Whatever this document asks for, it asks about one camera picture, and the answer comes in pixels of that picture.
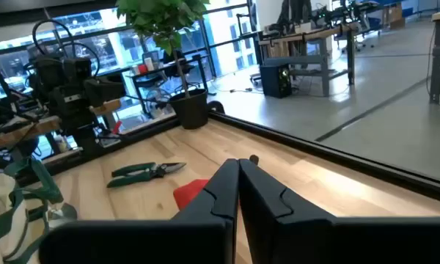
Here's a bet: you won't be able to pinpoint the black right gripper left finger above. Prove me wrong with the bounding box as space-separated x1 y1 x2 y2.
38 158 241 264

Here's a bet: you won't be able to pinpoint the wooden plank bench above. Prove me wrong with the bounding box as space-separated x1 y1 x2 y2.
0 98 122 151

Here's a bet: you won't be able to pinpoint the wooden workbench grey legs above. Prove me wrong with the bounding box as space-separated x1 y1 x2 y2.
258 22 356 98

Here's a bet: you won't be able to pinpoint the cardboard box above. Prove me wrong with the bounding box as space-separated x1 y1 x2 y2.
381 3 406 30

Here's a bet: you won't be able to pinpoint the black aluminium table frame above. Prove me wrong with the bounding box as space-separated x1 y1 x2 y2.
14 109 440 206

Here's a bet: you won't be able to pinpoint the beige green-trimmed gardening bag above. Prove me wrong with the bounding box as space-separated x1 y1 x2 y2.
0 156 65 264

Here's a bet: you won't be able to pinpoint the black computer tower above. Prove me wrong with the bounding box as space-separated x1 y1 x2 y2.
259 64 293 99

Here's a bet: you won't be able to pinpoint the red garden glove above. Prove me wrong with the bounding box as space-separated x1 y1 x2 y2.
172 178 210 210

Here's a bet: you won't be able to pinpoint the green-handled pruning shears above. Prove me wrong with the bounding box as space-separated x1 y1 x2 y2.
106 161 187 189

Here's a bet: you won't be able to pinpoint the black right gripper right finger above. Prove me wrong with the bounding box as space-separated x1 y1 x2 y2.
239 158 440 264

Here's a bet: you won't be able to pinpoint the black side table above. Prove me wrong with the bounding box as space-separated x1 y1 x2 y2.
126 54 210 114

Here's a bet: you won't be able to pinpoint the black plant pot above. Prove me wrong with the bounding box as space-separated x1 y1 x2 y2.
167 88 210 131

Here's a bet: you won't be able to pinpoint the green leafy potted tree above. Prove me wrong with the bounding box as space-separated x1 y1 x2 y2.
115 0 210 99

